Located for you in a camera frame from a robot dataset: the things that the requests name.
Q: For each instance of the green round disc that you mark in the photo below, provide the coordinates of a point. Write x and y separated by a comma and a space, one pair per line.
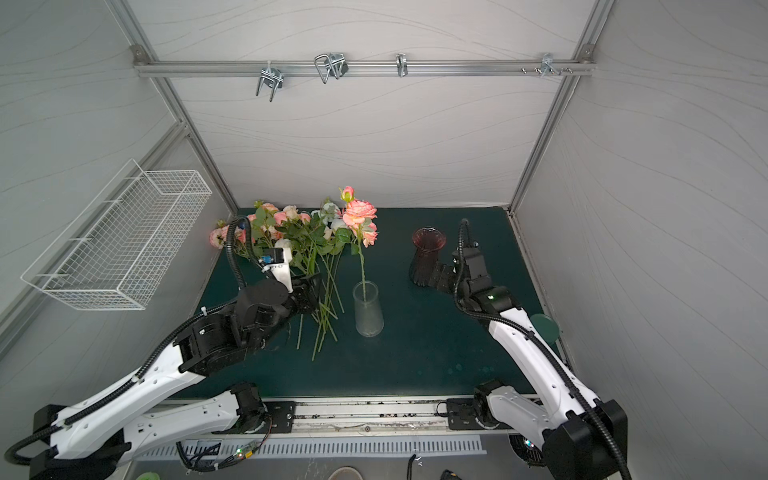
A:
547, 328

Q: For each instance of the metal hook clamp left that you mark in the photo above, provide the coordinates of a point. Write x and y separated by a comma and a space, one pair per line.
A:
271, 79

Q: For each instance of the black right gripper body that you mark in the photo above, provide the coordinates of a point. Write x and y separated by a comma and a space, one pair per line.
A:
447, 278

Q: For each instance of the metal hook clamp middle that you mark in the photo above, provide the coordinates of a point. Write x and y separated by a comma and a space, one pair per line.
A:
331, 65

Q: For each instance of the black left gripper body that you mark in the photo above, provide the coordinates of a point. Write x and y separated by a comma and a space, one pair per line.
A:
306, 291

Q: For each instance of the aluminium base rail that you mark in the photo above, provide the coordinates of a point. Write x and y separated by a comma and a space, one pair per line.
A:
372, 414

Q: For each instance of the metal hook clamp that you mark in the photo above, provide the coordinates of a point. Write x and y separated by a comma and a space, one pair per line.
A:
271, 79
331, 65

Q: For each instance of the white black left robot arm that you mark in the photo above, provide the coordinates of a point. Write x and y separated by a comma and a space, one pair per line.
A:
93, 438

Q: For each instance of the white slotted cable duct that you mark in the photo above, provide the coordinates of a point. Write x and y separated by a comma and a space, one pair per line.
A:
332, 447

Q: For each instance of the aluminium crossbar rail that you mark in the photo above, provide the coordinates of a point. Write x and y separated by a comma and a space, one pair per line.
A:
357, 68

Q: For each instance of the pink rose flower bunch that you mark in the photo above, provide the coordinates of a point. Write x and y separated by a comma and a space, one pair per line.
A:
316, 241

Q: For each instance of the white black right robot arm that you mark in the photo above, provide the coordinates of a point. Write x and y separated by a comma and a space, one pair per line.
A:
575, 434

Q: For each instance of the pink multi-bloom rose stem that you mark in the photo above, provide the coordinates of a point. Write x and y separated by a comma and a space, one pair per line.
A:
359, 217

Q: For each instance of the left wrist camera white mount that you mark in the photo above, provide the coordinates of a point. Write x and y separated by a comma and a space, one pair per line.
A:
276, 263

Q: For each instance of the red ribbed glass vase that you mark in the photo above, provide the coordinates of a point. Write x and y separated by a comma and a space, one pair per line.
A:
428, 242

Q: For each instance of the clear glass vase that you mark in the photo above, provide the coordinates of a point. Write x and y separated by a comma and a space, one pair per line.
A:
369, 319

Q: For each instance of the white wire basket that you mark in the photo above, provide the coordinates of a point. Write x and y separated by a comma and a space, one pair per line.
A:
114, 254

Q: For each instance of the metal ring clamp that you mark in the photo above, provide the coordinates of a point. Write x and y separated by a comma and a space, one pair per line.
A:
401, 65

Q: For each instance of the metal bolt clamp right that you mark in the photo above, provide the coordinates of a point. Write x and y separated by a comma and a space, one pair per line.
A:
547, 68

